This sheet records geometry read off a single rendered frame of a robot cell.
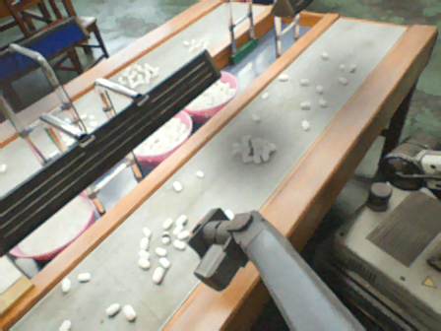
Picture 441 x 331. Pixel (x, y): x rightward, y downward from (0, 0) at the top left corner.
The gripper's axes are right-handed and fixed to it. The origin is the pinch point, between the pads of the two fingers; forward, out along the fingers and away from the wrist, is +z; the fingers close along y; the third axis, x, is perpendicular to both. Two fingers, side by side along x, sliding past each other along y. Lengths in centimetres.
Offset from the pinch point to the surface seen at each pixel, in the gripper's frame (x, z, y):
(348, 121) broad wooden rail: 14, 0, -64
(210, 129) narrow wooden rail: -10.4, 29.0, -38.8
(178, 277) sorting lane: 8.0, 9.5, 6.8
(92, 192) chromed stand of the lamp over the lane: -20.1, 26.2, 5.0
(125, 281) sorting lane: 1.2, 17.6, 15.3
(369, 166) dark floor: 71, 52, -122
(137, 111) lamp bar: -28.7, -1.7, -7.7
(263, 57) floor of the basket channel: -15, 50, -100
